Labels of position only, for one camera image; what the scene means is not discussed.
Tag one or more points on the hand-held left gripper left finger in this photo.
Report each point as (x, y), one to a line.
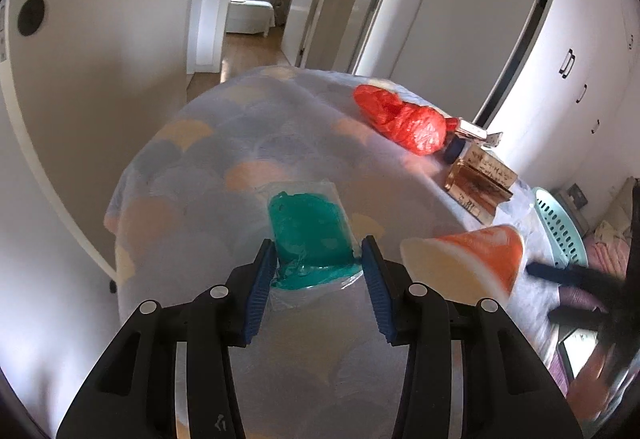
(257, 299)

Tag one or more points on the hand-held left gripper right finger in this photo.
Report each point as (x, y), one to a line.
(377, 294)

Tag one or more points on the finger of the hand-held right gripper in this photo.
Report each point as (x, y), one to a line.
(575, 316)
(570, 275)

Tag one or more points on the light green laundry basket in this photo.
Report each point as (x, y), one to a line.
(560, 224)

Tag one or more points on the green plastic packet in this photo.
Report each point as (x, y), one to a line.
(310, 234)

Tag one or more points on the orange and cream cloth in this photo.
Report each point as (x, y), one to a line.
(480, 249)

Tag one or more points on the smartphone with lit screen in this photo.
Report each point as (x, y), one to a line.
(577, 354)

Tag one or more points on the bed with pink bedding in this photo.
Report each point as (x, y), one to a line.
(607, 249)

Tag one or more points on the gold cardboard box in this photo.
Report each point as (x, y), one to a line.
(480, 184)

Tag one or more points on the pastel fan-pattern blanket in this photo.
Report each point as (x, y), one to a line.
(200, 169)

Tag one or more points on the red plastic bag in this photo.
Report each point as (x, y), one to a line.
(415, 126)

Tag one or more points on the small white box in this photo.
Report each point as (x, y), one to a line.
(475, 131)

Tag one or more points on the white wardrobe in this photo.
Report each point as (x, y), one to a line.
(575, 19)

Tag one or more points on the white door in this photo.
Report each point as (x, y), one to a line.
(100, 69)

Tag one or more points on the white bed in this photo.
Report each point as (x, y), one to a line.
(249, 11)

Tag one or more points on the black round door lock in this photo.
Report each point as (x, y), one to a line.
(31, 16)

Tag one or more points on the dark picture frame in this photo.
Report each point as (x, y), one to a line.
(576, 195)

